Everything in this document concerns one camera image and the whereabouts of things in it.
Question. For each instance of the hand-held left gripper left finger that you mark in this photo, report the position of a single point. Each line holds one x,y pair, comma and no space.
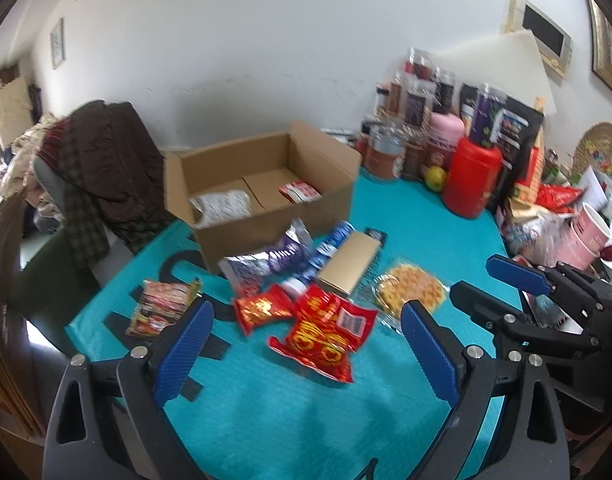
183,355

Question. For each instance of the cream quilted panel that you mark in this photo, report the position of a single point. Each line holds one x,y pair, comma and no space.
9,107

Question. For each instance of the dark green plaid cloth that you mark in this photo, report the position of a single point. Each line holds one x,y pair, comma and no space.
85,220

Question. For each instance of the small black lid jar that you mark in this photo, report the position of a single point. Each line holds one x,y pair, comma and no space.
382,101

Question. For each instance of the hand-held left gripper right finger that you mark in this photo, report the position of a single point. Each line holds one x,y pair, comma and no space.
431,355

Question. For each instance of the pink bottle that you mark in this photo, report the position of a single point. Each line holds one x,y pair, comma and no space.
443,140

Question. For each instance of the clear plastic bags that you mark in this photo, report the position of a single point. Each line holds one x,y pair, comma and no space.
533,232

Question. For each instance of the red striped cloth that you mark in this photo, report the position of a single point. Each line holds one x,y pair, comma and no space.
53,147

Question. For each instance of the red snack bag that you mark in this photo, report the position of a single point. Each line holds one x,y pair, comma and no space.
558,196

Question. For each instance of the brown quilted jacket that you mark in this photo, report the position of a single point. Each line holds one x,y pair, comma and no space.
115,160

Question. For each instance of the yellow green lemon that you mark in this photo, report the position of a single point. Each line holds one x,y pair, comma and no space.
435,178

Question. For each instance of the white remote control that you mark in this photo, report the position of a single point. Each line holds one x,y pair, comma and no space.
338,132

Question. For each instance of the red flask bottle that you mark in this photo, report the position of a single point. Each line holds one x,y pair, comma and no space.
471,180

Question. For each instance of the small red snack packet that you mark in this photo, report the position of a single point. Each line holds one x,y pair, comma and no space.
261,310

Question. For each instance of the brown cardboard box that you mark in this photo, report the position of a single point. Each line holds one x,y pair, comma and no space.
266,232

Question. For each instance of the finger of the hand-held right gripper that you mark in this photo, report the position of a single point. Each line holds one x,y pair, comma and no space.
518,275
481,305

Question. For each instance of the wide jar brown powder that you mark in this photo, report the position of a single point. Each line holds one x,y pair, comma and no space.
383,157

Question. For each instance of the green red noodle packet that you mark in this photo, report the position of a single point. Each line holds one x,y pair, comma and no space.
158,307

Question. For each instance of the large red snack packet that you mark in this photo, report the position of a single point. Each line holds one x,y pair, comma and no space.
316,342

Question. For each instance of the clear jar brown label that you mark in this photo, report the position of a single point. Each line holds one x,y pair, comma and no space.
396,95

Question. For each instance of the grey chair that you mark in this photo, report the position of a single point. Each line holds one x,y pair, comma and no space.
48,185

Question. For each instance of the large black pouch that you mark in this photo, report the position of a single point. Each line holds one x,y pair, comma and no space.
521,125

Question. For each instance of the teal bubble mat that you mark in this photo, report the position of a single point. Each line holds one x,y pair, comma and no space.
286,410

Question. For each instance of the clear jar red label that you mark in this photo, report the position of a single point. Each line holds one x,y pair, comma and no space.
419,65

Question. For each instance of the clear jar dark label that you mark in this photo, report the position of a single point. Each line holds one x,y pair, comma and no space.
444,91

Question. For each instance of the white paper card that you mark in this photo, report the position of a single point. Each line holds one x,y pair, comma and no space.
596,187

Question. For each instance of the yellow red snack box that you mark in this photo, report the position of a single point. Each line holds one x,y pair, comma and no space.
531,172

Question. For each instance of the round woven mat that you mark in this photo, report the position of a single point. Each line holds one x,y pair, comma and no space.
598,142

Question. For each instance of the white patterned snack packet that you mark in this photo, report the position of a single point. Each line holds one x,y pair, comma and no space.
220,207

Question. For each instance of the gold rectangular box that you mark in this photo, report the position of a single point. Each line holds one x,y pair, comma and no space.
346,260

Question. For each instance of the small framed wall picture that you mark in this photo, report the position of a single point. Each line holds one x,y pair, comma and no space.
58,43

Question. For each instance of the pink paper cups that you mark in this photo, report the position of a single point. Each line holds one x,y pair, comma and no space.
588,232

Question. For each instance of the tall jar with seeds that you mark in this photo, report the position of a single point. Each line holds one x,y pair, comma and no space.
417,105

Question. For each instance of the small brown jar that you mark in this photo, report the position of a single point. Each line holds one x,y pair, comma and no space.
415,162

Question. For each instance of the clear waffle cookie packet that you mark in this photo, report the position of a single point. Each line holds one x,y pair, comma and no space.
411,287

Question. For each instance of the small black packet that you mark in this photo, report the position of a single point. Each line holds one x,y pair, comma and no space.
376,236

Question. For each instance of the cream bedding pile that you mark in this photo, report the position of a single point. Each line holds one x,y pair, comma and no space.
23,152

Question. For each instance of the purple silver snack packet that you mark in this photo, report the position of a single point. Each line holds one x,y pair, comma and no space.
276,256

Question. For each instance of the gold picture frame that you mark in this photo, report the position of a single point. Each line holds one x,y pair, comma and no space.
608,55

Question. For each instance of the clear jar purple label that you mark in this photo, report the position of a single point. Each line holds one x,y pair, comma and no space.
483,115

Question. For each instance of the blue tablet tube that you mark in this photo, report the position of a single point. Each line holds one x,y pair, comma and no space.
331,245

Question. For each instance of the white wall monitor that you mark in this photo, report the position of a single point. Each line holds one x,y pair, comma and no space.
541,30

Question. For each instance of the red white snack packet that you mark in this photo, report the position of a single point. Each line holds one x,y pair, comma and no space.
298,191

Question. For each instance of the narrow black pouch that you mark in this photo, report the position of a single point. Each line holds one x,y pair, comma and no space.
468,102

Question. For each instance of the dark green chair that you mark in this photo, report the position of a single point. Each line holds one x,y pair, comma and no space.
50,270

